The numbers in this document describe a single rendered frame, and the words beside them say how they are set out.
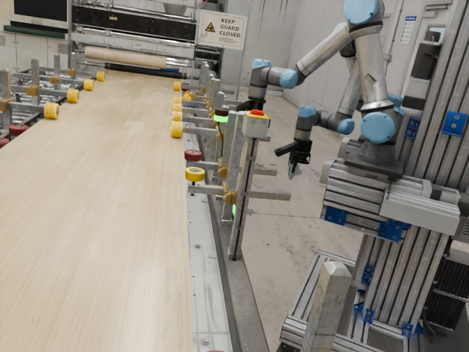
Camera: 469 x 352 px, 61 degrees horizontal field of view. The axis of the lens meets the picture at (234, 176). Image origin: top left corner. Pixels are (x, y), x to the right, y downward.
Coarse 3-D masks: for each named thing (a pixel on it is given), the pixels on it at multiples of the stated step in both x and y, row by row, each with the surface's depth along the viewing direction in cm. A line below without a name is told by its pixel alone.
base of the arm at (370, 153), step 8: (368, 144) 162; (376, 144) 159; (384, 144) 158; (392, 144) 159; (360, 152) 165; (368, 152) 161; (376, 152) 159; (384, 152) 158; (392, 152) 160; (368, 160) 160; (376, 160) 159; (384, 160) 159; (392, 160) 160
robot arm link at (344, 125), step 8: (352, 72) 178; (352, 80) 178; (360, 80) 177; (352, 88) 178; (360, 88) 178; (344, 96) 180; (352, 96) 178; (344, 104) 180; (352, 104) 179; (336, 112) 183; (344, 112) 180; (352, 112) 180; (328, 120) 185; (336, 120) 182; (344, 120) 179; (352, 120) 180; (328, 128) 186; (336, 128) 182; (344, 128) 179; (352, 128) 181
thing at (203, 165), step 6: (186, 162) 188; (192, 162) 186; (198, 162) 187; (204, 162) 188; (210, 162) 190; (204, 168) 188; (210, 168) 188; (216, 168) 189; (240, 168) 190; (270, 168) 194; (258, 174) 192; (264, 174) 193; (270, 174) 193; (276, 174) 194
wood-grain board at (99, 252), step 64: (64, 128) 193; (128, 128) 210; (0, 192) 121; (64, 192) 127; (128, 192) 134; (0, 256) 91; (64, 256) 95; (128, 256) 99; (0, 320) 73; (64, 320) 76; (128, 320) 78
